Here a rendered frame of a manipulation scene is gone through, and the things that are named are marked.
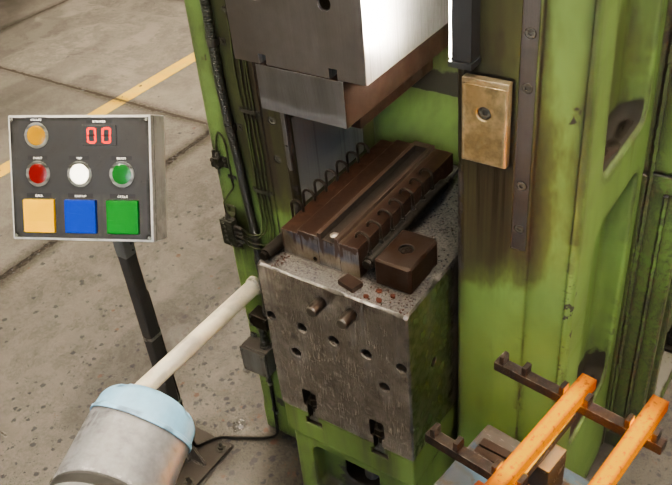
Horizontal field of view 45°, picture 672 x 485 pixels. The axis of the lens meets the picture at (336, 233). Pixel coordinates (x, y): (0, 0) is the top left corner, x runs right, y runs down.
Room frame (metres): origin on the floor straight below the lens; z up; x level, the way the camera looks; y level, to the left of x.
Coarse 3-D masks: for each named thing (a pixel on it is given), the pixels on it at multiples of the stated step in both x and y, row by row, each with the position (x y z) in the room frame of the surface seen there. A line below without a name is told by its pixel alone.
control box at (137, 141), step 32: (64, 128) 1.62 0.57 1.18; (96, 128) 1.60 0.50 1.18; (128, 128) 1.59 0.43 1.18; (160, 128) 1.62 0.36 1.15; (32, 160) 1.60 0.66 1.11; (64, 160) 1.58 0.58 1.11; (96, 160) 1.57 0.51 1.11; (128, 160) 1.55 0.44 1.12; (160, 160) 1.58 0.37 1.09; (32, 192) 1.57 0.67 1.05; (64, 192) 1.55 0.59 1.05; (96, 192) 1.53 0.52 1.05; (128, 192) 1.52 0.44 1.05; (160, 192) 1.54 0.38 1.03; (64, 224) 1.52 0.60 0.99; (160, 224) 1.50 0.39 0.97
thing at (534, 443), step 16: (576, 384) 0.94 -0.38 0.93; (592, 384) 0.94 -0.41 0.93; (560, 400) 0.91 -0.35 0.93; (576, 400) 0.91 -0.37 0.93; (544, 416) 0.88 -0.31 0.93; (560, 416) 0.88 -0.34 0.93; (544, 432) 0.85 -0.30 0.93; (528, 448) 0.82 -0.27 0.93; (544, 448) 0.83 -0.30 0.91; (512, 464) 0.79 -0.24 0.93; (528, 464) 0.80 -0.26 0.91; (496, 480) 0.77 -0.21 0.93; (512, 480) 0.77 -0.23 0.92
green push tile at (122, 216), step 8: (112, 200) 1.51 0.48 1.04; (120, 200) 1.51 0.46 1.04; (128, 200) 1.51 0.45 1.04; (136, 200) 1.51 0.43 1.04; (112, 208) 1.50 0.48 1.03; (120, 208) 1.50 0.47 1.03; (128, 208) 1.50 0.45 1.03; (136, 208) 1.49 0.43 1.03; (112, 216) 1.49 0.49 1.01; (120, 216) 1.49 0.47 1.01; (128, 216) 1.49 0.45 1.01; (136, 216) 1.48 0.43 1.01; (112, 224) 1.49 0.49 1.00; (120, 224) 1.48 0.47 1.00; (128, 224) 1.48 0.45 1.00; (136, 224) 1.47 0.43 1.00; (112, 232) 1.48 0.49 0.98; (120, 232) 1.47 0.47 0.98; (128, 232) 1.47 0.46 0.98; (136, 232) 1.47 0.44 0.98
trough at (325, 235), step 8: (408, 152) 1.66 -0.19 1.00; (416, 152) 1.67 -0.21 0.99; (400, 160) 1.63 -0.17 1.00; (408, 160) 1.64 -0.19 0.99; (392, 168) 1.60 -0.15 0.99; (400, 168) 1.60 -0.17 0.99; (384, 176) 1.57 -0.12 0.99; (392, 176) 1.57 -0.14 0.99; (376, 184) 1.54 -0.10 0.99; (384, 184) 1.54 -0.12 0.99; (368, 192) 1.51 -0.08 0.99; (376, 192) 1.52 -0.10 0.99; (360, 200) 1.48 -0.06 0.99; (368, 200) 1.49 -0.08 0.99; (352, 208) 1.46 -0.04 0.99; (360, 208) 1.46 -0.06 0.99; (344, 216) 1.43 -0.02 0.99; (352, 216) 1.43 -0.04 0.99; (336, 224) 1.41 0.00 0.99; (344, 224) 1.41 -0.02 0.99; (328, 232) 1.38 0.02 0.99; (336, 232) 1.38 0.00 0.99; (328, 240) 1.35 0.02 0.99
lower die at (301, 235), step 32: (384, 160) 1.64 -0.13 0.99; (416, 160) 1.61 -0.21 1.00; (448, 160) 1.62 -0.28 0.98; (352, 192) 1.52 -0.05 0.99; (384, 192) 1.49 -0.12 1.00; (416, 192) 1.50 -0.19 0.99; (288, 224) 1.44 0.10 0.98; (320, 224) 1.41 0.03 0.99; (352, 224) 1.38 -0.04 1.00; (384, 224) 1.39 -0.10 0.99; (320, 256) 1.37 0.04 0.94; (352, 256) 1.32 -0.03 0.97
